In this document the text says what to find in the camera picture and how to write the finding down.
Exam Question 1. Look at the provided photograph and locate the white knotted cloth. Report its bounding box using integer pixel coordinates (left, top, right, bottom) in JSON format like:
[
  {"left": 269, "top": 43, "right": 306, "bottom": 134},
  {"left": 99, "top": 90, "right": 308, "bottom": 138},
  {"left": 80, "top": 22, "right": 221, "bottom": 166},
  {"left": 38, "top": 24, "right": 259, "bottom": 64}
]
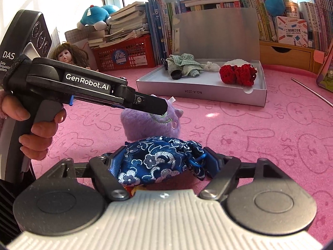
[{"left": 201, "top": 61, "right": 220, "bottom": 72}]

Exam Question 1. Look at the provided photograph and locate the brown haired doll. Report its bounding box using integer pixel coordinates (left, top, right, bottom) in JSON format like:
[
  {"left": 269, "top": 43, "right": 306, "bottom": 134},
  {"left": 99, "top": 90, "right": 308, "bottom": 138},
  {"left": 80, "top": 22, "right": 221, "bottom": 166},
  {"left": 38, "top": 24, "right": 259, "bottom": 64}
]
[{"left": 50, "top": 42, "right": 99, "bottom": 72}]

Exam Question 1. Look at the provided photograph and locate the red crochet scrunchie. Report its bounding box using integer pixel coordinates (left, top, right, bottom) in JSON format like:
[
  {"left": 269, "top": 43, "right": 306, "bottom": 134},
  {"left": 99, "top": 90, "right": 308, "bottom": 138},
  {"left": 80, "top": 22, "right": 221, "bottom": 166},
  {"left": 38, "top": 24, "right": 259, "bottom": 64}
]
[{"left": 220, "top": 64, "right": 257, "bottom": 87}]

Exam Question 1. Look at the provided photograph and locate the white label printer box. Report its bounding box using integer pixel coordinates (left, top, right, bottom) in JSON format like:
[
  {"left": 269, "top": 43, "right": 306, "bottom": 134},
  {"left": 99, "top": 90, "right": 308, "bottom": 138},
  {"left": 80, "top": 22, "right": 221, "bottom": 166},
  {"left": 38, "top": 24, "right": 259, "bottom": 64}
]
[{"left": 275, "top": 16, "right": 308, "bottom": 47}]

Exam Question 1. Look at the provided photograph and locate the yellow red crochet hair tie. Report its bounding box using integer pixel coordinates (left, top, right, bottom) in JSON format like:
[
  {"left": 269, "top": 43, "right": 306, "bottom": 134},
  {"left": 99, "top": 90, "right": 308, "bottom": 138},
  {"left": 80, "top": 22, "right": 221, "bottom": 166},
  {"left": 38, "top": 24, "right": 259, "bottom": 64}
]
[{"left": 125, "top": 184, "right": 146, "bottom": 196}]

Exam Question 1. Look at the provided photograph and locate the red plastic basket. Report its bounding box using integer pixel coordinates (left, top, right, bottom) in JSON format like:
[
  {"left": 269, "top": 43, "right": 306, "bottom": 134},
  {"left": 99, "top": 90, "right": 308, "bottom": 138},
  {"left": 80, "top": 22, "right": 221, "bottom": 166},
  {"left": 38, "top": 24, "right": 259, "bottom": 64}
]
[{"left": 92, "top": 34, "right": 156, "bottom": 72}]

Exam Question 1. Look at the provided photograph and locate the pink tabletop mat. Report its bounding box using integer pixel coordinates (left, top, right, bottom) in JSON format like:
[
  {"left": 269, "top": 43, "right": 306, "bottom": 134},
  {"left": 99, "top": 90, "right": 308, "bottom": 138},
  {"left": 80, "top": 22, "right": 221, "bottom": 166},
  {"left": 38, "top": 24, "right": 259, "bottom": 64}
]
[{"left": 33, "top": 66, "right": 332, "bottom": 244}]

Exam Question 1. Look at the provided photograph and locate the row of upright books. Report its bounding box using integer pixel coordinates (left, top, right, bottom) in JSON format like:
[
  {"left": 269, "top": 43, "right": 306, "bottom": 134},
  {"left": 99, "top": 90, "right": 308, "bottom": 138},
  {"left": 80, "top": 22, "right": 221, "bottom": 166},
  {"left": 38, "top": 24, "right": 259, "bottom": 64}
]
[{"left": 298, "top": 0, "right": 332, "bottom": 52}]

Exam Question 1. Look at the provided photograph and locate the green checkered cloth bundle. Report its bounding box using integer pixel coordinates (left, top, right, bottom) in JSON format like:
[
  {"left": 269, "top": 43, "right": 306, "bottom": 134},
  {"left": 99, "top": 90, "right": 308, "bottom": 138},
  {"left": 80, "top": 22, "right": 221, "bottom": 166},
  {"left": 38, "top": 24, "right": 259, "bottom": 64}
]
[{"left": 166, "top": 53, "right": 203, "bottom": 77}]

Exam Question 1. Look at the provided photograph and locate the blue round plush ball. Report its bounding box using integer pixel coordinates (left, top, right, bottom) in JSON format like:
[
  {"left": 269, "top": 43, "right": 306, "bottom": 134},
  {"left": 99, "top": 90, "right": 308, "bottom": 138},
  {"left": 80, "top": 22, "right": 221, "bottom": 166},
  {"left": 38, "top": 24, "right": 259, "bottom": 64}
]
[{"left": 264, "top": 0, "right": 286, "bottom": 16}]

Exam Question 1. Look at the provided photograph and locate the thin metal rod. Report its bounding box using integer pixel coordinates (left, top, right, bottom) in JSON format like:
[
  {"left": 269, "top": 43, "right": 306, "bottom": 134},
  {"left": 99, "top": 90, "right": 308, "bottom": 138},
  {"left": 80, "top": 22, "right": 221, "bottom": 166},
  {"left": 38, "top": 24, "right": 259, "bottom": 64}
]
[{"left": 291, "top": 77, "right": 333, "bottom": 107}]

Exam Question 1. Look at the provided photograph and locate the wooden drawer organizer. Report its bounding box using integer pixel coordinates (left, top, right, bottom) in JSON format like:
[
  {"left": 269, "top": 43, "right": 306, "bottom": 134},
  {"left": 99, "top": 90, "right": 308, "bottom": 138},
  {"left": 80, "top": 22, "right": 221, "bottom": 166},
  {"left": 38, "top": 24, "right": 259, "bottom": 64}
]
[{"left": 260, "top": 41, "right": 326, "bottom": 74}]

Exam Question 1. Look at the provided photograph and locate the silver open storage box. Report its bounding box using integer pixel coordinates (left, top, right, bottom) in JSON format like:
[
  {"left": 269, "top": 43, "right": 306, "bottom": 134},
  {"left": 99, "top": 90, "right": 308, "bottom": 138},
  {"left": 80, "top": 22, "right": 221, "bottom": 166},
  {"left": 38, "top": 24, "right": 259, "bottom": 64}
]
[{"left": 137, "top": 7, "right": 267, "bottom": 107}]

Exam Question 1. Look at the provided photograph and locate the purple fuzzy monster plush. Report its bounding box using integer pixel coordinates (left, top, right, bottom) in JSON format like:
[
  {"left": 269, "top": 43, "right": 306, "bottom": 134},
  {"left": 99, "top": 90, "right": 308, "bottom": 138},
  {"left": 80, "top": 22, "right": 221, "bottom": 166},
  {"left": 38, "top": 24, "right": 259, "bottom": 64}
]
[{"left": 120, "top": 97, "right": 183, "bottom": 142}]

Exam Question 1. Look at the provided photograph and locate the row of blue books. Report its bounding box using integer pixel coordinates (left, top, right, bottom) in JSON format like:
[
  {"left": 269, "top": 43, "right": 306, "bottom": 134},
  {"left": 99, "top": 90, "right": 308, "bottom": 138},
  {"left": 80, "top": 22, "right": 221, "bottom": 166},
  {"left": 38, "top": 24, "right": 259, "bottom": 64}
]
[{"left": 145, "top": 0, "right": 181, "bottom": 64}]

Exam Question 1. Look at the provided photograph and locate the pink cardboard toy house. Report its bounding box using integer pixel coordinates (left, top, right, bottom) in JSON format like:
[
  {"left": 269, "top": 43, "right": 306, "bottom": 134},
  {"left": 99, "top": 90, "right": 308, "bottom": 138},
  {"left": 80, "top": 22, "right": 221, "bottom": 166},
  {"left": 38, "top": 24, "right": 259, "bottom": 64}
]
[{"left": 316, "top": 42, "right": 333, "bottom": 92}]

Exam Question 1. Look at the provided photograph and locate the stack of paper books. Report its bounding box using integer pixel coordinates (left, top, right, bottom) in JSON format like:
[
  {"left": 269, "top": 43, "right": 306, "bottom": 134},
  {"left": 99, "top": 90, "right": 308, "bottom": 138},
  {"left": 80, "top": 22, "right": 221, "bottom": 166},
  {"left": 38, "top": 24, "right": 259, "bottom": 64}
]
[{"left": 85, "top": 2, "right": 150, "bottom": 49}]

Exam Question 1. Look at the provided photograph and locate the blue floral brocade pouch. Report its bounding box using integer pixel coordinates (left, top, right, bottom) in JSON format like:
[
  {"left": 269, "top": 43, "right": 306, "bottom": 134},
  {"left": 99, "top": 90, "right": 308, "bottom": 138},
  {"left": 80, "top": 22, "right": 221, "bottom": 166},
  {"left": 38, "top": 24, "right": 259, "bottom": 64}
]
[{"left": 117, "top": 136, "right": 207, "bottom": 187}]

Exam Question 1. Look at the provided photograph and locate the blue Doraemon plush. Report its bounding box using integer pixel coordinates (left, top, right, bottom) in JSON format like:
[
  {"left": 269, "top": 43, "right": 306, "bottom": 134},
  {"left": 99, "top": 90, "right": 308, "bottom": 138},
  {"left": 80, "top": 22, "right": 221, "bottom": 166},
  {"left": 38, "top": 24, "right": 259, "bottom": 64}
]
[{"left": 77, "top": 5, "right": 119, "bottom": 31}]

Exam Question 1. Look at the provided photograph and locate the person's left hand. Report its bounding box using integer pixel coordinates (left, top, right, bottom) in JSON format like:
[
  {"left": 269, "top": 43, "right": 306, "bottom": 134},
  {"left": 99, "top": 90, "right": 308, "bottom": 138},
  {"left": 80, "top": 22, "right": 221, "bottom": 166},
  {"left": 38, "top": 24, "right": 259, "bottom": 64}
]
[{"left": 1, "top": 92, "right": 67, "bottom": 160}]

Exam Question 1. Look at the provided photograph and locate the white fluffy scrunchie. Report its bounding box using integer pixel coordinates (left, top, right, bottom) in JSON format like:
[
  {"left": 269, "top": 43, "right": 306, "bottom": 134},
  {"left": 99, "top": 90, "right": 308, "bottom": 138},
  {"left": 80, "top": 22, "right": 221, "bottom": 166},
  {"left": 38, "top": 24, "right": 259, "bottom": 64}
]
[{"left": 224, "top": 59, "right": 257, "bottom": 69}]

